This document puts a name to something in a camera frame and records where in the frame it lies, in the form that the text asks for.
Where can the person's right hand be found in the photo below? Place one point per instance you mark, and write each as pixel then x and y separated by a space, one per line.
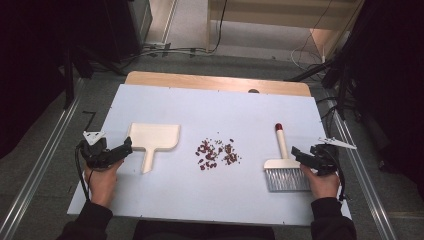
pixel 323 186

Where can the pile of red beans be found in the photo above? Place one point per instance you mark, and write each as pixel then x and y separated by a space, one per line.
pixel 210 156

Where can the metal floor rail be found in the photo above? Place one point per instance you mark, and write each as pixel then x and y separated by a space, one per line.
pixel 365 176
pixel 36 173

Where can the person's left hand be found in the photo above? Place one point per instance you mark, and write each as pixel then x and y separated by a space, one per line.
pixel 101 185

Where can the white table board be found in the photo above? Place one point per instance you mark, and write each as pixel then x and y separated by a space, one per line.
pixel 216 193

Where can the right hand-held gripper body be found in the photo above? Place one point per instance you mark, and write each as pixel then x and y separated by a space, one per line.
pixel 325 161

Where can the person's dark torso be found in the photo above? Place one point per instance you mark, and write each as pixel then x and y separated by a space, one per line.
pixel 203 231

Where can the black metal stand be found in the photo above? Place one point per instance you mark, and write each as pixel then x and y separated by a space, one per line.
pixel 69 80

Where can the cream brush with red cap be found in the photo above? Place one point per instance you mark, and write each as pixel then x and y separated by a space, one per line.
pixel 283 165

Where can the dark curtain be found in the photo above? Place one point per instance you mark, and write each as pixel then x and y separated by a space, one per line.
pixel 30 66
pixel 396 83

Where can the cream plastic dustpan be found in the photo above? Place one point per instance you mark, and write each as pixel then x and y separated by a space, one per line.
pixel 155 136

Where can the black cabinet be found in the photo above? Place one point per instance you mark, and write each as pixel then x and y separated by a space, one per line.
pixel 128 30

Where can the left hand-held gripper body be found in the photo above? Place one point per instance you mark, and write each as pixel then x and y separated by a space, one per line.
pixel 95 155

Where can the light wooden shelf unit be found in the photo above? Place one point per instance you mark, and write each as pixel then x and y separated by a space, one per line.
pixel 283 15

